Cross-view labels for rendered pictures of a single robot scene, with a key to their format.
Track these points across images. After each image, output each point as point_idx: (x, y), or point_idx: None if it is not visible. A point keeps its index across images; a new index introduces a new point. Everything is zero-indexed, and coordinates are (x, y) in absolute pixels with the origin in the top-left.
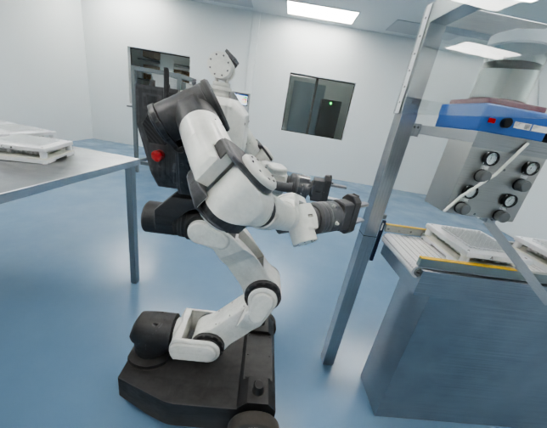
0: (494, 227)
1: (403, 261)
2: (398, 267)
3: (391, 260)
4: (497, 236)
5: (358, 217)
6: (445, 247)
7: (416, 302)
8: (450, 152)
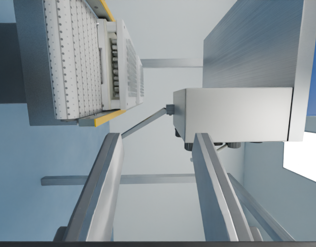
0: (162, 114)
1: (60, 87)
2: (36, 62)
3: (30, 32)
4: (154, 116)
5: (118, 146)
6: (110, 69)
7: (15, 86)
8: (272, 105)
